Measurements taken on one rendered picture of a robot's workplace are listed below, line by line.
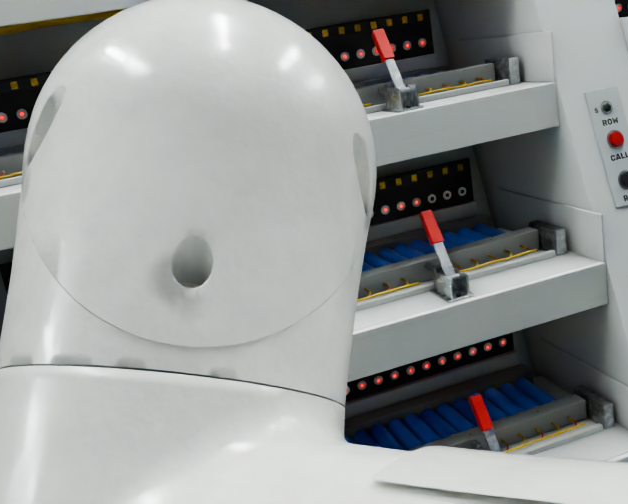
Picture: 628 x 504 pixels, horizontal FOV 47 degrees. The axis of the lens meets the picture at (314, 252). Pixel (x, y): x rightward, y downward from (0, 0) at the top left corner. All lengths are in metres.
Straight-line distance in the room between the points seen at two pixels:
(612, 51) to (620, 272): 0.23
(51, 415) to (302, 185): 0.08
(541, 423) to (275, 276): 0.66
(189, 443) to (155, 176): 0.06
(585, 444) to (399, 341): 0.24
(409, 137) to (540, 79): 0.17
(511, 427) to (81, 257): 0.66
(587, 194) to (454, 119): 0.16
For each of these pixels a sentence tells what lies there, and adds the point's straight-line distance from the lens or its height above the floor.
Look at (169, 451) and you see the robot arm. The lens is 0.17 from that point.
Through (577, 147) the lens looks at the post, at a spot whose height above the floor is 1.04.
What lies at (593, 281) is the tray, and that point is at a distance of 0.78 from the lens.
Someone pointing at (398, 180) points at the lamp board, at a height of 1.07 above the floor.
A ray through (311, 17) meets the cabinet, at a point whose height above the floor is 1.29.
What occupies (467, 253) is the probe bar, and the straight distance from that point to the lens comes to 0.78.
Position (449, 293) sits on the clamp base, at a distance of 0.71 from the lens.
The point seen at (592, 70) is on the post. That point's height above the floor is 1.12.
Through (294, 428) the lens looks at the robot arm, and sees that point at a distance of 0.18.
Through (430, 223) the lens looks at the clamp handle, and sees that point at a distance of 0.73.
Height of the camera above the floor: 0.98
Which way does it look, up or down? 2 degrees up
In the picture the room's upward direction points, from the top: 15 degrees counter-clockwise
